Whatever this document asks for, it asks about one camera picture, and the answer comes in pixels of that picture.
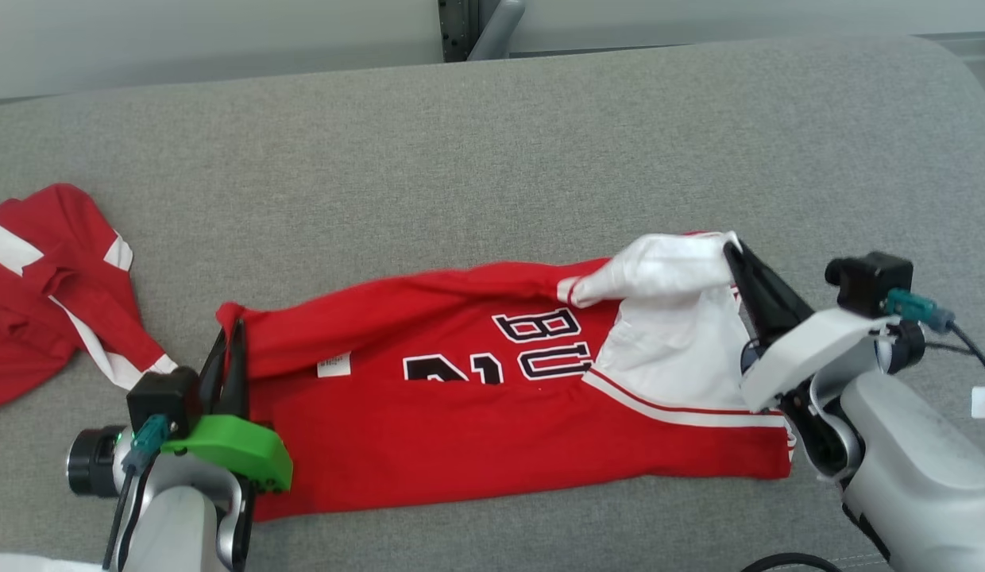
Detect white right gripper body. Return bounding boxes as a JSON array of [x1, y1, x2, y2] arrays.
[[737, 307, 900, 414]]

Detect red shorts white stripes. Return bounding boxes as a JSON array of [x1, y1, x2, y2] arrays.
[[0, 183, 178, 412]]

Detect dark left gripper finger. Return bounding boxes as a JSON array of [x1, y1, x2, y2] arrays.
[[217, 317, 253, 419], [197, 322, 229, 415]]

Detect red jersey white sleeves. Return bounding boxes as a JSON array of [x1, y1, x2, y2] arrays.
[[216, 230, 797, 524]]

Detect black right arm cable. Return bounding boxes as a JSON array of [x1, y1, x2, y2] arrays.
[[739, 552, 847, 572]]

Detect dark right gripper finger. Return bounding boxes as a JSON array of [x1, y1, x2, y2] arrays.
[[725, 240, 816, 338], [723, 245, 771, 350]]

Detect dark perforated metal bracket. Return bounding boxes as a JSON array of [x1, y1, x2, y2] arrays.
[[438, 0, 479, 63]]

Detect grey rounded metal tube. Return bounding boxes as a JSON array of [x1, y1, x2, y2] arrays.
[[467, 0, 527, 62]]

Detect right camera cable teal plug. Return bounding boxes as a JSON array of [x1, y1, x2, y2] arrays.
[[886, 288, 985, 370]]

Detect grey fabric sofa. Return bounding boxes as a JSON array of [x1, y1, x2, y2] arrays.
[[0, 33, 985, 572]]

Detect left camera cable teal plug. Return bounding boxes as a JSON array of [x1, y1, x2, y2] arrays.
[[102, 413, 172, 572]]

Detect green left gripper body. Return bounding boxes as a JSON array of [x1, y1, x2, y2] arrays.
[[160, 413, 295, 495]]

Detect camera cable teal plug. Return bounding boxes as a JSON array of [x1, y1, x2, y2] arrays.
[[886, 288, 985, 370], [102, 413, 172, 572]]

